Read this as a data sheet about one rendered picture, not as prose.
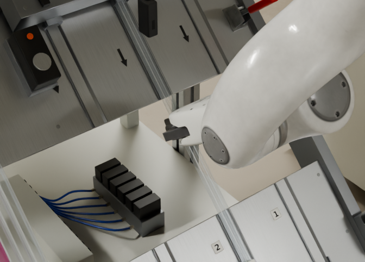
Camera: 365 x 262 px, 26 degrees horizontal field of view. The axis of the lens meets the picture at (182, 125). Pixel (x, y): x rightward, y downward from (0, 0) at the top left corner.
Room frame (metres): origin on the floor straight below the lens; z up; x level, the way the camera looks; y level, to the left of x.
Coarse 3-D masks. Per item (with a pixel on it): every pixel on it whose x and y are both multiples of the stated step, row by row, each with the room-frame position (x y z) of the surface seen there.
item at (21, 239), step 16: (0, 176) 0.75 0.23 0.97; (0, 192) 0.74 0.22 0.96; (0, 208) 0.72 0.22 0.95; (16, 208) 0.73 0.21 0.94; (0, 224) 0.71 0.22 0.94; (16, 224) 0.71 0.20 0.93; (0, 240) 0.69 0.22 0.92; (16, 240) 0.70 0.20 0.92; (32, 240) 0.70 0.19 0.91; (0, 256) 0.68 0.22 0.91; (16, 256) 0.68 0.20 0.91; (32, 256) 0.69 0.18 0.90
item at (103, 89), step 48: (192, 0) 1.07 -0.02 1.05; (0, 48) 0.90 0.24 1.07; (48, 48) 0.92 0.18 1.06; (96, 48) 0.95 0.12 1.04; (192, 48) 1.00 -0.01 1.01; (240, 48) 1.03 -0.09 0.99; (0, 96) 0.84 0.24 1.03; (48, 96) 0.87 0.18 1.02; (96, 96) 0.89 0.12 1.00; (144, 96) 0.92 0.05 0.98; (0, 144) 0.79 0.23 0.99; (48, 144) 0.81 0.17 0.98
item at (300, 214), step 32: (256, 192) 0.87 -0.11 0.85; (288, 192) 0.88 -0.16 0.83; (320, 192) 0.90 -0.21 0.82; (256, 224) 0.82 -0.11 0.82; (288, 224) 0.84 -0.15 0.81; (320, 224) 0.86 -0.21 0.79; (160, 256) 0.75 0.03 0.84; (192, 256) 0.76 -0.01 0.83; (224, 256) 0.77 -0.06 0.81; (256, 256) 0.79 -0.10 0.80; (288, 256) 0.80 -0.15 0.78; (320, 256) 0.82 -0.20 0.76; (352, 256) 0.84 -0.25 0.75
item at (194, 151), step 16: (128, 16) 0.99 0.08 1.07; (144, 48) 0.96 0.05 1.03; (144, 64) 0.95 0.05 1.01; (160, 80) 0.93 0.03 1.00; (160, 96) 0.92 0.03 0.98; (192, 160) 0.86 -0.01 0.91; (208, 176) 0.85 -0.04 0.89; (208, 192) 0.84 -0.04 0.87; (224, 208) 0.82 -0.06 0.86; (224, 224) 0.81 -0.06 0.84; (240, 240) 0.79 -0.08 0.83; (240, 256) 0.78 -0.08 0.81
